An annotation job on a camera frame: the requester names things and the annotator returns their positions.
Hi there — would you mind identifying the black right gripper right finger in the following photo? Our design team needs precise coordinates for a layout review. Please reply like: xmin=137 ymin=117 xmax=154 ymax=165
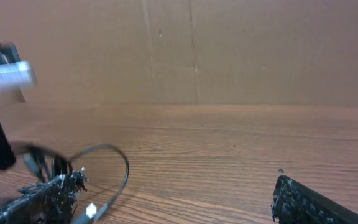
xmin=271 ymin=175 xmax=358 ymax=224

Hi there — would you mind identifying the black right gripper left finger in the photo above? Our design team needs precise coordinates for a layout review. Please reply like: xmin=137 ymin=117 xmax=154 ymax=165
xmin=0 ymin=171 xmax=88 ymax=224

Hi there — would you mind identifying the black USB cable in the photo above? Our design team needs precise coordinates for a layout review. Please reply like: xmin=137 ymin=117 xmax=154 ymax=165
xmin=11 ymin=142 xmax=130 ymax=224

